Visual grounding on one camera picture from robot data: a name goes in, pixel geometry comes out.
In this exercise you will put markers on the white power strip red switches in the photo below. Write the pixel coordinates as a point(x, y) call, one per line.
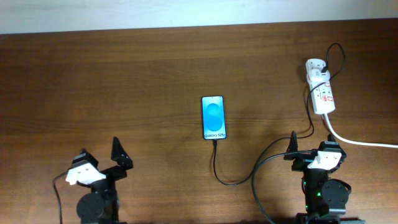
point(322, 97)

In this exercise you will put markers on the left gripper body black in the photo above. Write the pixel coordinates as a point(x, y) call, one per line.
point(113, 173)

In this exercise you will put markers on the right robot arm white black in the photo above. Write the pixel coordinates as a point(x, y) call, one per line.
point(325, 198)

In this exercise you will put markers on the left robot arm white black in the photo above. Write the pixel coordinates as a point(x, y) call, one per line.
point(101, 205)

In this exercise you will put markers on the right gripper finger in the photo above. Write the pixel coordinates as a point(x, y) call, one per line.
point(331, 138)
point(293, 145)

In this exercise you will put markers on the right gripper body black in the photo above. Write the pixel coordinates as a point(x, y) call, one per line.
point(301, 163)

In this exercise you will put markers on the white USB charger plug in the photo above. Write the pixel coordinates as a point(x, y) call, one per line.
point(315, 76)

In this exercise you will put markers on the blue screen Galaxy smartphone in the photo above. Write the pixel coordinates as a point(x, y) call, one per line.
point(213, 118)

